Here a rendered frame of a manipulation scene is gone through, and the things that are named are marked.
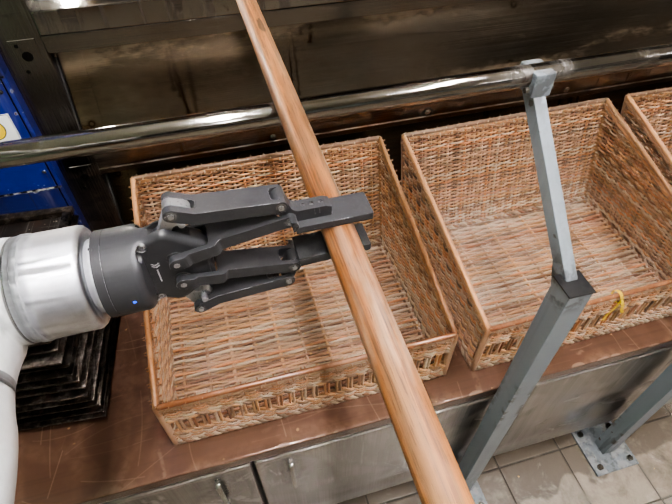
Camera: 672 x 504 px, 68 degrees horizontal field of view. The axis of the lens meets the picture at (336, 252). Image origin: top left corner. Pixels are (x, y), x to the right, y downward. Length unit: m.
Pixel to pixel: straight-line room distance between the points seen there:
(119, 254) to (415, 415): 0.25
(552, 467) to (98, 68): 1.54
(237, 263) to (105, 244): 0.11
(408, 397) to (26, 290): 0.29
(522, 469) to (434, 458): 1.36
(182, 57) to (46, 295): 0.69
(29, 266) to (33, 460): 0.73
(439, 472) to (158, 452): 0.77
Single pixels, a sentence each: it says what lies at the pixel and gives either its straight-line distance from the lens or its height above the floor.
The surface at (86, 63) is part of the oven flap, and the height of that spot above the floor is 1.08.
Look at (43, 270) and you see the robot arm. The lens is 0.44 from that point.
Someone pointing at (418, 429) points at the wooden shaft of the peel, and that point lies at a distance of 0.34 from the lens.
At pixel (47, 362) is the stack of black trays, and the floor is 0.81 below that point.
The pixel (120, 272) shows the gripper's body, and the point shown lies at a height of 1.22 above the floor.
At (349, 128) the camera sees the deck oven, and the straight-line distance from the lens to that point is 1.17.
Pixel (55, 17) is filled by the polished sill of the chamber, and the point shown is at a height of 1.17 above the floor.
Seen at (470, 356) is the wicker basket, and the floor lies 0.60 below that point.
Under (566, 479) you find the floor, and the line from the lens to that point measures 1.73.
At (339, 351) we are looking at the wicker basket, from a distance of 1.08.
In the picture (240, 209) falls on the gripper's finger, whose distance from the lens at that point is 0.41.
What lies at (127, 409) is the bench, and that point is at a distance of 1.11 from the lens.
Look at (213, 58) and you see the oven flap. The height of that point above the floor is 1.06.
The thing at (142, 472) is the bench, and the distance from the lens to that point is 1.05.
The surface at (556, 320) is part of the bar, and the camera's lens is 0.82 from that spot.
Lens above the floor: 1.52
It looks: 48 degrees down
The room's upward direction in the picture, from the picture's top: straight up
